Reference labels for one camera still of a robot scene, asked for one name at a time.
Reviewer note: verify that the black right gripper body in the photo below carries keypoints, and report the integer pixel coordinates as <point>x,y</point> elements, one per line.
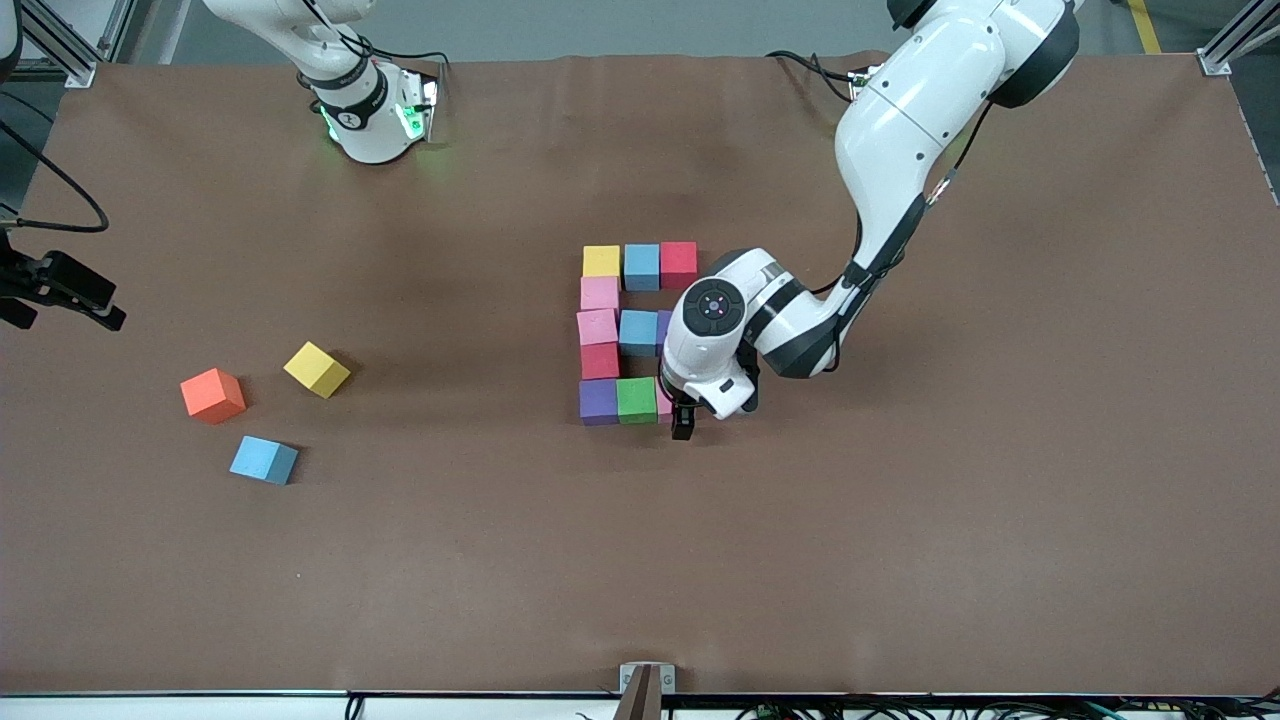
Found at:
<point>40,277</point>

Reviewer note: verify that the pink foam cube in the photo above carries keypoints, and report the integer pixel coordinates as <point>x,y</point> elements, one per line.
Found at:
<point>664,402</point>
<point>596,326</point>
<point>600,293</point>

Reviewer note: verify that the green foam cube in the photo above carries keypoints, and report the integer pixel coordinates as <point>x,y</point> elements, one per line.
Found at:
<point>636,399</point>

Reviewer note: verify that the purple foam cube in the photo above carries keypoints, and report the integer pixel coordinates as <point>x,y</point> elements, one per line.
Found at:
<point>598,400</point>
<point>662,330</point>

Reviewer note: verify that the light blue foam cube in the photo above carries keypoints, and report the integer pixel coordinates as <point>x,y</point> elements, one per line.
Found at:
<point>642,266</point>
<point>263,459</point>
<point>638,332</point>

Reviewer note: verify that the crimson foam cube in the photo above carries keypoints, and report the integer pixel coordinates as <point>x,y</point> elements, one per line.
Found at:
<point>600,360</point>

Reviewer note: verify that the red foam cube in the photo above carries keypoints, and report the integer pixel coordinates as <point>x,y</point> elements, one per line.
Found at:
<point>678,264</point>

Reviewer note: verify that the yellow foam cube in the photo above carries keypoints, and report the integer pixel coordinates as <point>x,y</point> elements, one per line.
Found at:
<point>602,261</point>
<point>316,368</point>

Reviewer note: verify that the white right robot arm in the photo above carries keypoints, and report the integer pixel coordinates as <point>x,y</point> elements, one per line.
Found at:
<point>365,130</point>

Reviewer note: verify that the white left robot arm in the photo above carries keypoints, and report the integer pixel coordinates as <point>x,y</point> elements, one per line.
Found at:
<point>910,120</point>

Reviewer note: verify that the orange foam cube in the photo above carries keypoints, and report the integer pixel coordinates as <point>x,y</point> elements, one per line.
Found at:
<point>212,395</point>

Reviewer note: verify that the brown table mat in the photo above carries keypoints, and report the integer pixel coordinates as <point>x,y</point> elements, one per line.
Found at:
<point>600,560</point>

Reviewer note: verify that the yellow floor tape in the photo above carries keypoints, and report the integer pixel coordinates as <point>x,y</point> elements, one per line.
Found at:
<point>1148,30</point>

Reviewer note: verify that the aluminium frame profile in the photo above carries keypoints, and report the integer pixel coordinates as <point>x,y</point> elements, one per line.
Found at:
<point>80,74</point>
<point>1213,62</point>

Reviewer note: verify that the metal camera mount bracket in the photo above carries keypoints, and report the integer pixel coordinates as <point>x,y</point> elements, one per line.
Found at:
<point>645,680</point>

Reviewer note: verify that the white table edge rail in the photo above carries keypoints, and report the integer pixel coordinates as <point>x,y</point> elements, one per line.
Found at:
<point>150,708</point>

